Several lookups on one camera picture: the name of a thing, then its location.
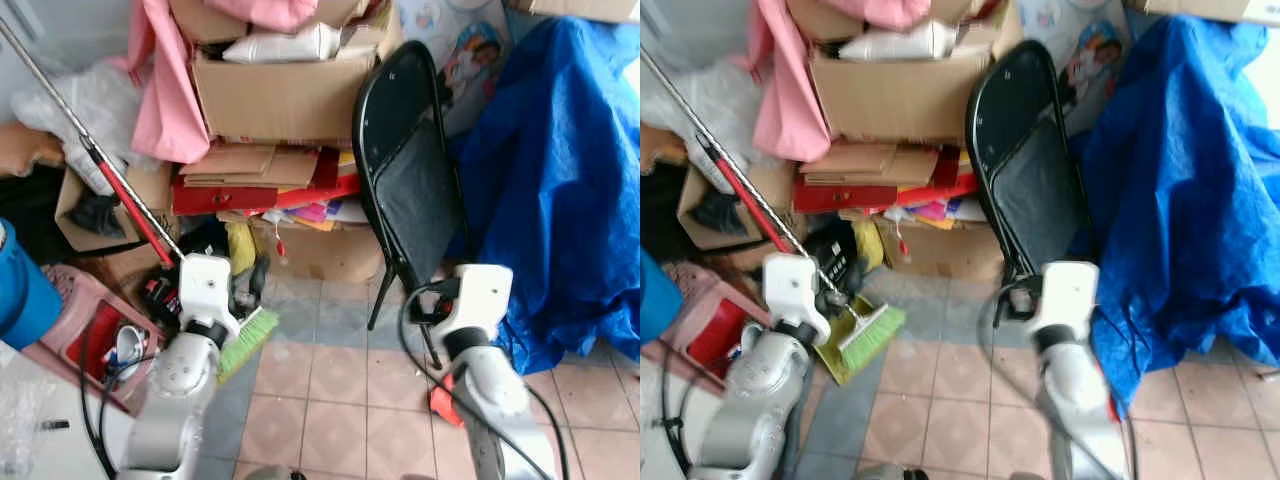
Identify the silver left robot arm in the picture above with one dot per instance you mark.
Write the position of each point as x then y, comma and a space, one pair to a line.
745, 395
175, 385

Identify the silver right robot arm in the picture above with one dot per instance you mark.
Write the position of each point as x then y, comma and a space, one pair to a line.
1080, 400
495, 400

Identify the black plastic bag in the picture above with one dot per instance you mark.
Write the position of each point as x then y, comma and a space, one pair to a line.
205, 240
830, 245

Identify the yellow plastic bag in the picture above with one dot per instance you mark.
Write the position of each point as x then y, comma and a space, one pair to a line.
868, 245
241, 248

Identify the yellow-green dustpan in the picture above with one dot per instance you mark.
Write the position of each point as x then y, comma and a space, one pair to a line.
848, 362

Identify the closed brown cardboard box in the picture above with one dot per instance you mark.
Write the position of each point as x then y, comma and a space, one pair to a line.
320, 255
950, 252

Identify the flat red box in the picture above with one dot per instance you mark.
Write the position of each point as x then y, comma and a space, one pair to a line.
840, 193
215, 198

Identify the small red floor object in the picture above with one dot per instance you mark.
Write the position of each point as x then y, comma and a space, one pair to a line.
446, 405

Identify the colourful paper stack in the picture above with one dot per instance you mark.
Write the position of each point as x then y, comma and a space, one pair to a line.
940, 210
325, 212

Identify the black folding chair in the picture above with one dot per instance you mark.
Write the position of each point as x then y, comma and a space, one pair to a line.
415, 185
1035, 180

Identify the white cup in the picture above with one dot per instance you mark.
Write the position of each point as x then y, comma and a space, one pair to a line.
130, 345

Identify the flattened cardboard stack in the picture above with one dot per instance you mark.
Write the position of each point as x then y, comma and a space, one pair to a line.
245, 163
865, 160

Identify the pink plastic basket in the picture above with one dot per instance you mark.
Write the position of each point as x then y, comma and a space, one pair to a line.
700, 310
70, 300

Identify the small open cardboard box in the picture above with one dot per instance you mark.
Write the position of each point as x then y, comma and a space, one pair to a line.
700, 195
75, 195

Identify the blue tarpaulin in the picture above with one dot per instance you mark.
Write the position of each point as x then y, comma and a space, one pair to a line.
1180, 190
560, 180

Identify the blue plastic barrel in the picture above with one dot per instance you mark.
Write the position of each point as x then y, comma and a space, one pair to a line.
22, 290
656, 300

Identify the hanging pink cloth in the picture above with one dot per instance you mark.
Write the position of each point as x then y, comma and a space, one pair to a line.
165, 100
785, 100

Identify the large open cardboard box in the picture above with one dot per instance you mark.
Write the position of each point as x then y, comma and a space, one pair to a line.
280, 100
895, 98

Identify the clear crumpled plastic bag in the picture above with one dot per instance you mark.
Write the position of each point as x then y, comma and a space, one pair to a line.
90, 110
700, 115

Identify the children picture poster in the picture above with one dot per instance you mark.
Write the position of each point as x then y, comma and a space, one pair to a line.
470, 60
1090, 60

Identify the white plastic sack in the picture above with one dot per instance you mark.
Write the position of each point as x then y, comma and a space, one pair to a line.
900, 42
285, 45

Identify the bundled pink cloth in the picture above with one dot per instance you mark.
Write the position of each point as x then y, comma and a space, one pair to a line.
880, 10
265, 12

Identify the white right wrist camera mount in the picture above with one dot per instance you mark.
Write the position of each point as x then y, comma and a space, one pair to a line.
480, 295
1068, 295

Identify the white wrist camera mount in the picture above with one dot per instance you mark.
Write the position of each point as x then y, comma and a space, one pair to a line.
205, 285
1068, 295
790, 285
480, 295

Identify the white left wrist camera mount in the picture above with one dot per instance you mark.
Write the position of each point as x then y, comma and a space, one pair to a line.
205, 285
790, 285

